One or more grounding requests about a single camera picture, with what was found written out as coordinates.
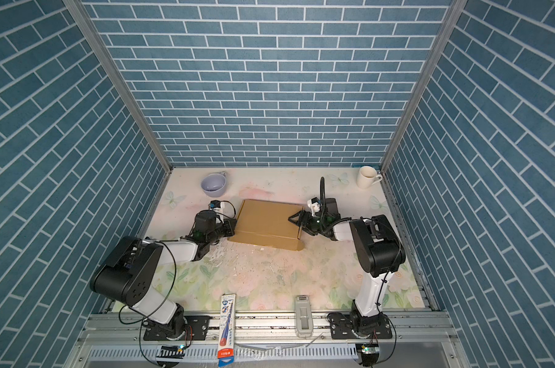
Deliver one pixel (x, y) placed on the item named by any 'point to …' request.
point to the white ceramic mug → (367, 177)
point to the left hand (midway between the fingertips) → (241, 221)
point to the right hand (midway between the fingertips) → (295, 223)
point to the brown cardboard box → (266, 224)
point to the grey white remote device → (303, 317)
